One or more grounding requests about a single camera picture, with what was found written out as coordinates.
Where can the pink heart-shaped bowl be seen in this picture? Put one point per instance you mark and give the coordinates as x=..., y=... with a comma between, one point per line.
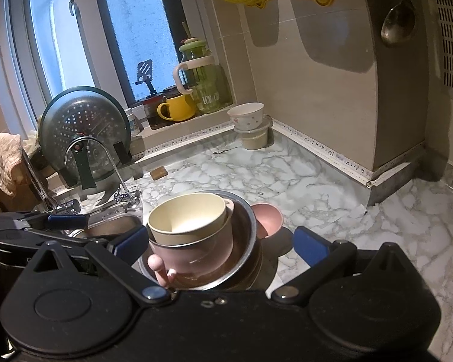
x=268, y=218

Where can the large steel bowl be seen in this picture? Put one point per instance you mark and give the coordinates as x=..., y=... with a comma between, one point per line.
x=245, y=226

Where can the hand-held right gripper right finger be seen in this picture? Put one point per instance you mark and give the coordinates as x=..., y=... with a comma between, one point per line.
x=309, y=245

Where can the brown soap bar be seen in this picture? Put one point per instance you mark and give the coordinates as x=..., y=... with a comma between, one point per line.
x=159, y=173

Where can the steel sink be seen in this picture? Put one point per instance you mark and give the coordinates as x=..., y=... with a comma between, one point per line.
x=109, y=226

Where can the small white bottle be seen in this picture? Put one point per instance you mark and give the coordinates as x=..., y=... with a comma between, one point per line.
x=134, y=122

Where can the green glass pitcher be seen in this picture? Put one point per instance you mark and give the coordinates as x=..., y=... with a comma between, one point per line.
x=207, y=83

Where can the beige plastic container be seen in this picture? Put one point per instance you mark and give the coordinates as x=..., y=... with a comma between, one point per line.
x=255, y=139

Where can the white floral bowl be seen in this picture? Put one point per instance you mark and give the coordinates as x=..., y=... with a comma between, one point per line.
x=246, y=115

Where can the music note edge strip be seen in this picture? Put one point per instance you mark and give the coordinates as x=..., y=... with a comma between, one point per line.
x=324, y=151

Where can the yellow mug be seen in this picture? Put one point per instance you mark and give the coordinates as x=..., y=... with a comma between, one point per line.
x=181, y=109

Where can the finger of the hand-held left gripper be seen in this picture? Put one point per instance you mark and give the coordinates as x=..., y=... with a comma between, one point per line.
x=66, y=221
x=79, y=238

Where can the window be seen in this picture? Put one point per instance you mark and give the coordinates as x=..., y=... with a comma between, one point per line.
x=136, y=26

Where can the chrome tap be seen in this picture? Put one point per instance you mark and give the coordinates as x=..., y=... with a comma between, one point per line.
x=45, y=192

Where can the green perforated pot lid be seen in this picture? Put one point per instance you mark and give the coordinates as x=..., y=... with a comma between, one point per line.
x=83, y=120

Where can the beige cloth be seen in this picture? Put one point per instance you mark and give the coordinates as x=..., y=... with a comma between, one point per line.
x=2, y=158

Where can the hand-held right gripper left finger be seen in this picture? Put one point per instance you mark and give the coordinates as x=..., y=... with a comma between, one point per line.
x=130, y=241

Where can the dark glass jar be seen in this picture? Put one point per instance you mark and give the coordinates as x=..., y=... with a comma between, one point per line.
x=153, y=111

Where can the small steel bowl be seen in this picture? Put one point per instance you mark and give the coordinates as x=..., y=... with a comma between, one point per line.
x=196, y=256

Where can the metal ladle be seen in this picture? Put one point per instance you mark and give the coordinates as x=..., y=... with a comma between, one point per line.
x=398, y=26

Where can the beige bowl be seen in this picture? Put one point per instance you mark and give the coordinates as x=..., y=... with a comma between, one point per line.
x=185, y=215

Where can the chrome faucet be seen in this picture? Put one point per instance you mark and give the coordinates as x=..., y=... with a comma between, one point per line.
x=117, y=173

